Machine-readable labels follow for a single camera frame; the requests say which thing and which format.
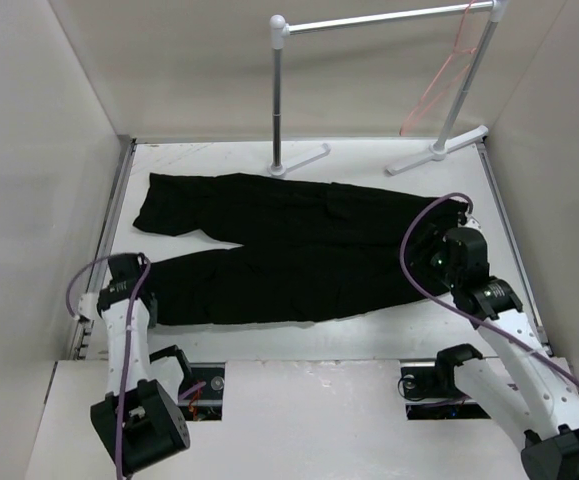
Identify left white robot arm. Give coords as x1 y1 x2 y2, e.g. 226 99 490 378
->
90 253 194 479

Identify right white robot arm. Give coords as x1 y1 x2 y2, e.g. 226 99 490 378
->
403 222 579 479

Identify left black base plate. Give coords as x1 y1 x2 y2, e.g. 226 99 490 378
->
178 363 226 422

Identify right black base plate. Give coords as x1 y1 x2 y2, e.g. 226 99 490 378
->
397 363 490 421

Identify pink wire hanger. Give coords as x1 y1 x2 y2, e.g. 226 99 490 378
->
398 1 489 136

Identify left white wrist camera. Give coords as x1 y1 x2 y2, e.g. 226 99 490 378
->
75 292 100 322

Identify white clothes rack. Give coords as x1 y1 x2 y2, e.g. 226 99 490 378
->
268 1 509 177

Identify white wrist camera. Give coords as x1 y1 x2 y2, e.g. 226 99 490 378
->
75 292 100 322
459 212 482 232

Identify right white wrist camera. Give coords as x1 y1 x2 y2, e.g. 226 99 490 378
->
459 212 482 232

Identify black trousers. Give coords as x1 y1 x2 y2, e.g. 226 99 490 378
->
134 173 467 326

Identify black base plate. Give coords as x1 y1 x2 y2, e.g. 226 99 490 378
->
178 363 226 422
397 363 490 421

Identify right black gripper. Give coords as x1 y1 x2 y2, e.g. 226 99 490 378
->
394 224 461 289

